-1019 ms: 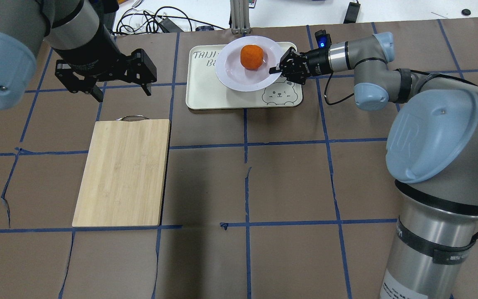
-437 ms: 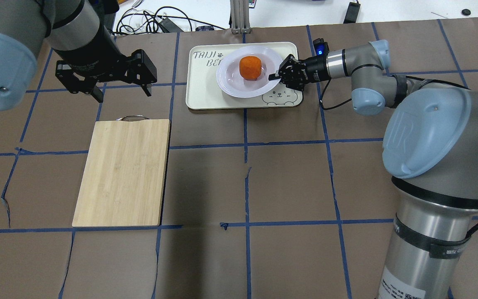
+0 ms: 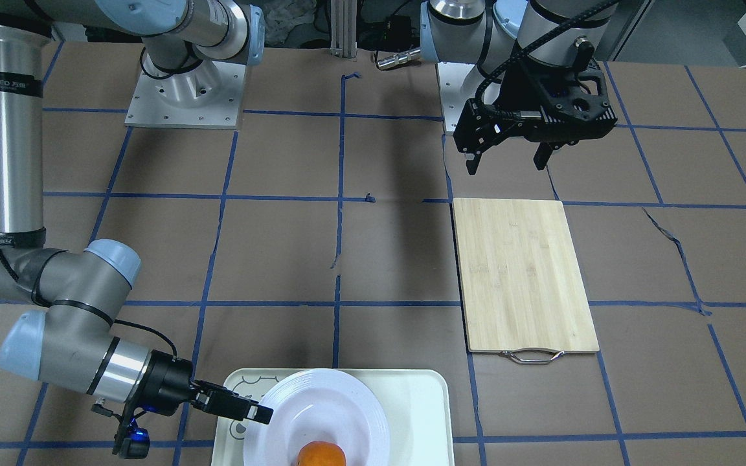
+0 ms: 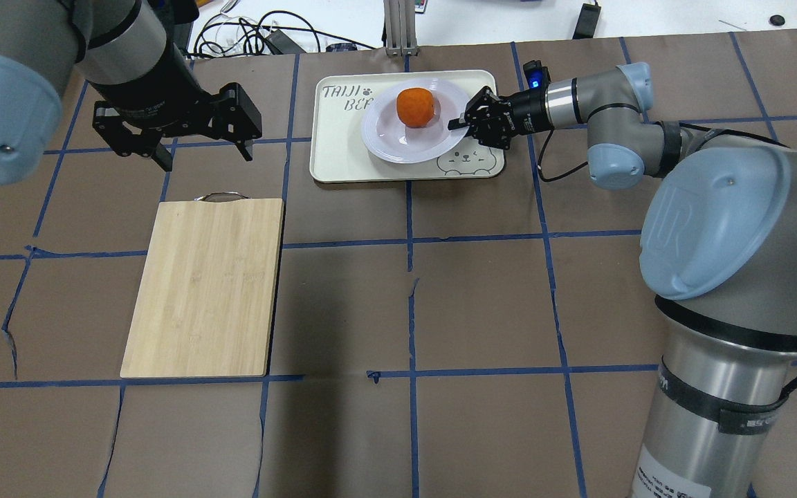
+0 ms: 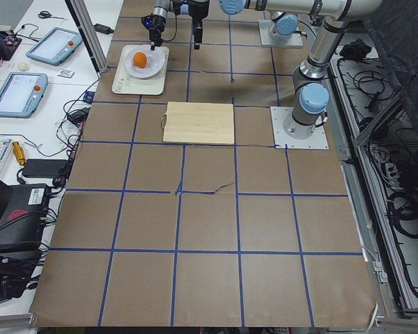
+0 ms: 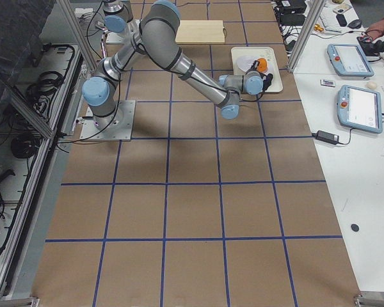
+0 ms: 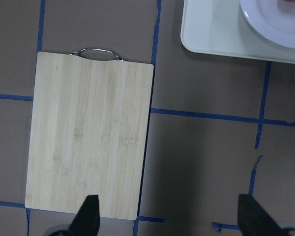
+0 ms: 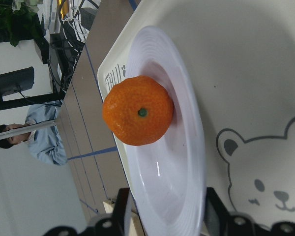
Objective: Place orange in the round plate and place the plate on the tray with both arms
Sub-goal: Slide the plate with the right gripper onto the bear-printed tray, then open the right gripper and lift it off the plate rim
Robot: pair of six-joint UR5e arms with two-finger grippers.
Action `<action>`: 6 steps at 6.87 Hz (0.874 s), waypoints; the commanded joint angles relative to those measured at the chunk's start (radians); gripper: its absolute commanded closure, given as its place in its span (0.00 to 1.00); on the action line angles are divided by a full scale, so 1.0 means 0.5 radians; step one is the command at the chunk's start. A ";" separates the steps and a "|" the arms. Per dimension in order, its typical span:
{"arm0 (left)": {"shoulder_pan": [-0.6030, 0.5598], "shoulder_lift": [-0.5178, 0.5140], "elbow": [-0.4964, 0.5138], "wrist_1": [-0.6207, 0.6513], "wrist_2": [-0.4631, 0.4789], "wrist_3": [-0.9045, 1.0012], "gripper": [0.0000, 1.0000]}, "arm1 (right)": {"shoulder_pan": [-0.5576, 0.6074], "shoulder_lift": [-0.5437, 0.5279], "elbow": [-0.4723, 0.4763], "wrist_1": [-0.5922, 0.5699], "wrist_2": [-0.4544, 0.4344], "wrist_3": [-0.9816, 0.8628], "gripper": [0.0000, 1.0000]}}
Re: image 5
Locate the near teach pendant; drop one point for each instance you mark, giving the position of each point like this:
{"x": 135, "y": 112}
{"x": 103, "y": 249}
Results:
{"x": 21, "y": 94}

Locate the orange fruit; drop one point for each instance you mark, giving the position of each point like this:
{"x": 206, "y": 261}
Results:
{"x": 139, "y": 60}

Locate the far teach pendant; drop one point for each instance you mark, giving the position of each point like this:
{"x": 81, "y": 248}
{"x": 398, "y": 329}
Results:
{"x": 55, "y": 47}

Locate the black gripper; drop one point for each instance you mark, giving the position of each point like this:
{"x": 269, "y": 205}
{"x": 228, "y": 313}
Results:
{"x": 197, "y": 10}
{"x": 156, "y": 21}

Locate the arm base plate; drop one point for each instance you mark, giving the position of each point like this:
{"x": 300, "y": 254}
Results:
{"x": 290, "y": 135}
{"x": 280, "y": 35}

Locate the teach pendant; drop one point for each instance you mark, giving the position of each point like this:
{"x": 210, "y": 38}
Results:
{"x": 21, "y": 94}
{"x": 55, "y": 47}

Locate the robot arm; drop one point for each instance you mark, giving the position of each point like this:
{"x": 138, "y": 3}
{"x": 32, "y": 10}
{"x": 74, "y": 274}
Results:
{"x": 311, "y": 96}
{"x": 178, "y": 7}

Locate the black computer box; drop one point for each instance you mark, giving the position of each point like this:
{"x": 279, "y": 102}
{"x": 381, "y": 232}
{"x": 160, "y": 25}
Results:
{"x": 22, "y": 210}

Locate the black power adapter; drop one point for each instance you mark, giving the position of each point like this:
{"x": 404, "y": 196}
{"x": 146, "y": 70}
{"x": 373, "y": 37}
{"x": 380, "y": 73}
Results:
{"x": 101, "y": 28}

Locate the aluminium frame post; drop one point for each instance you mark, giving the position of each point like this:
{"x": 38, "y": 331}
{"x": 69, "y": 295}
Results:
{"x": 82, "y": 20}

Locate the white round plate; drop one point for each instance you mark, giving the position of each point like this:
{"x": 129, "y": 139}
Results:
{"x": 155, "y": 61}

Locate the cream bear tray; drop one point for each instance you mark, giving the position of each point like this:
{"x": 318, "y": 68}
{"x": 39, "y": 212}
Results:
{"x": 126, "y": 84}

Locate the bamboo cutting board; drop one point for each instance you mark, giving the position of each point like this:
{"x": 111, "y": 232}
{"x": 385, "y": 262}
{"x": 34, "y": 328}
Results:
{"x": 200, "y": 123}

